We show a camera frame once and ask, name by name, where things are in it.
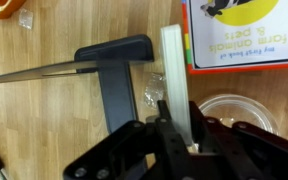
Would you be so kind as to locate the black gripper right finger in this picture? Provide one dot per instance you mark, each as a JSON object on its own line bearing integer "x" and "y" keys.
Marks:
{"x": 237, "y": 150}

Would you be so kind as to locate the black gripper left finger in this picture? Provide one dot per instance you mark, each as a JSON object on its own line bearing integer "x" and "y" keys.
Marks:
{"x": 164, "y": 150}

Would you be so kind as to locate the orange rainbow-striped cardboard box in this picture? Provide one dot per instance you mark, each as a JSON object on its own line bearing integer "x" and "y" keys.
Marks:
{"x": 234, "y": 69}

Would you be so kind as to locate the white farm animals book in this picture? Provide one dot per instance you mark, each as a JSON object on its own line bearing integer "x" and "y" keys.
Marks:
{"x": 250, "y": 33}

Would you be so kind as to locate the clear plastic bowl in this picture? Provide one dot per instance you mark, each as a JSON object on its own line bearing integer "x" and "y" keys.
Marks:
{"x": 217, "y": 106}

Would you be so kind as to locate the clear plastic wrapper piece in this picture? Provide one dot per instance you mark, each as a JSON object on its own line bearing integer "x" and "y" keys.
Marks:
{"x": 154, "y": 90}
{"x": 25, "y": 18}

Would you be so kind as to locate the black metal bookend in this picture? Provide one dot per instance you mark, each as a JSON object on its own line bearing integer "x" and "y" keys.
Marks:
{"x": 117, "y": 66}

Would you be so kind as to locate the orange and white object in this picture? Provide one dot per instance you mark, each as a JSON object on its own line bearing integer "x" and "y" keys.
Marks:
{"x": 7, "y": 8}

